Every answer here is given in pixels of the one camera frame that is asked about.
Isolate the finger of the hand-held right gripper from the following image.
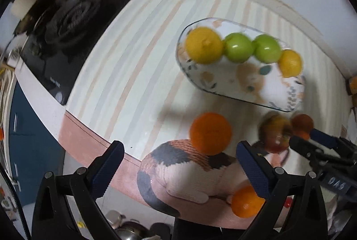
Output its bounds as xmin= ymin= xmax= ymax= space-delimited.
xmin=289 ymin=136 xmax=357 ymax=171
xmin=309 ymin=128 xmax=357 ymax=154

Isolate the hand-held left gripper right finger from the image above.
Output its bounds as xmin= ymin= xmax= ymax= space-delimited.
xmin=236 ymin=141 xmax=328 ymax=240

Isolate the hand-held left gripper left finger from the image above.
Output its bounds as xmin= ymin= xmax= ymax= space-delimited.
xmin=32 ymin=141 xmax=125 ymax=240

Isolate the red apple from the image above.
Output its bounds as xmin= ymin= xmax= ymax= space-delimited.
xmin=258 ymin=114 xmax=294 ymax=153

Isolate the oval floral plate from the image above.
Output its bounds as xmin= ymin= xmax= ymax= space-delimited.
xmin=175 ymin=17 xmax=306 ymax=113

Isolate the dark red fruit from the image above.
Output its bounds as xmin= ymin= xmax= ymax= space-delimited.
xmin=291 ymin=114 xmax=314 ymax=140

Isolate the small orange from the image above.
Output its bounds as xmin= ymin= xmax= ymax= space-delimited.
xmin=231 ymin=185 xmax=266 ymax=219

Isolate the large orange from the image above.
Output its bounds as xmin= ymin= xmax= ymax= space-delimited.
xmin=189 ymin=112 xmax=233 ymax=156

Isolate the steel pot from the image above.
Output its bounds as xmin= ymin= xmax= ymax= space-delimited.
xmin=106 ymin=210 xmax=151 ymax=240

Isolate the blue cabinet door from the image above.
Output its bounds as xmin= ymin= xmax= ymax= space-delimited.
xmin=8 ymin=80 xmax=66 ymax=205

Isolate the small yellow citrus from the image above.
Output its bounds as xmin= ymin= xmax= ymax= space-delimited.
xmin=278 ymin=50 xmax=303 ymax=78

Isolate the green apple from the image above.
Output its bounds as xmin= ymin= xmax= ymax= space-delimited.
xmin=224 ymin=33 xmax=255 ymax=63
xmin=252 ymin=34 xmax=283 ymax=64

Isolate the striped cat print mat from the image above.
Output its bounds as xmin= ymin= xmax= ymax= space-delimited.
xmin=59 ymin=0 xmax=352 ymax=230

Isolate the large yellow citrus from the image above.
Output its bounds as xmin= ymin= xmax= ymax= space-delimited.
xmin=185 ymin=27 xmax=224 ymax=64

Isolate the black gas stove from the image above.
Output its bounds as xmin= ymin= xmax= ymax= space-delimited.
xmin=19 ymin=0 xmax=143 ymax=106

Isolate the cream paper roll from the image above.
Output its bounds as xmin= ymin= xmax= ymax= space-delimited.
xmin=10 ymin=0 xmax=38 ymax=18

